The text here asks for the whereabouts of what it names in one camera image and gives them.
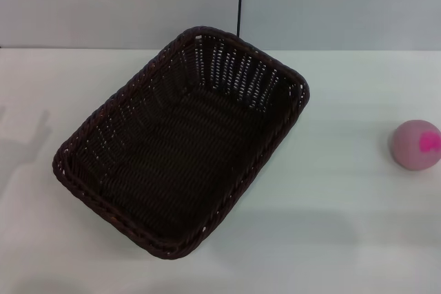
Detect pink ball with magenta mark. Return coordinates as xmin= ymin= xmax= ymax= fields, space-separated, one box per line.
xmin=390 ymin=119 xmax=441 ymax=171

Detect black woven wicker basket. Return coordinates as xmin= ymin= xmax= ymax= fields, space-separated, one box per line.
xmin=52 ymin=25 xmax=310 ymax=261

